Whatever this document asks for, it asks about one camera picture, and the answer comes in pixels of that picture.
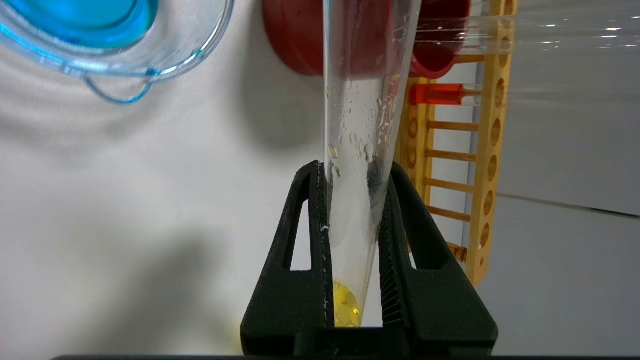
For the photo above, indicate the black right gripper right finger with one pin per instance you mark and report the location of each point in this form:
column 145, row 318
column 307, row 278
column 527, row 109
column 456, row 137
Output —
column 440, row 310

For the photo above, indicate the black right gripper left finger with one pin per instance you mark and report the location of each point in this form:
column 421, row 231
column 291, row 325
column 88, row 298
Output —
column 285, row 310

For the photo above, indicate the test tube with yellow pigment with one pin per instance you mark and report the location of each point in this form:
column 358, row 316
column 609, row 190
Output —
column 350, row 225

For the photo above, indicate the wooden test tube rack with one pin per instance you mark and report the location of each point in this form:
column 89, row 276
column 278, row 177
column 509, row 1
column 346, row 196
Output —
column 495, row 150

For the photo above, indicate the test tube with red pigment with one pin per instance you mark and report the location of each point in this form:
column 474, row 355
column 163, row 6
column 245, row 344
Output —
column 435, row 94

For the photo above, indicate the empty clear test tube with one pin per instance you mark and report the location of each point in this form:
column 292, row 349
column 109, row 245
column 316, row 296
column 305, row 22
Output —
column 550, row 25

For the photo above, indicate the red plastic cup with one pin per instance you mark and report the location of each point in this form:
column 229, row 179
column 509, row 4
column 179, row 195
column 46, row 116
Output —
column 295, row 45

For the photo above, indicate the clear glass dish with spout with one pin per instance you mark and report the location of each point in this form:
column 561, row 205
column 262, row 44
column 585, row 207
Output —
column 175, row 55

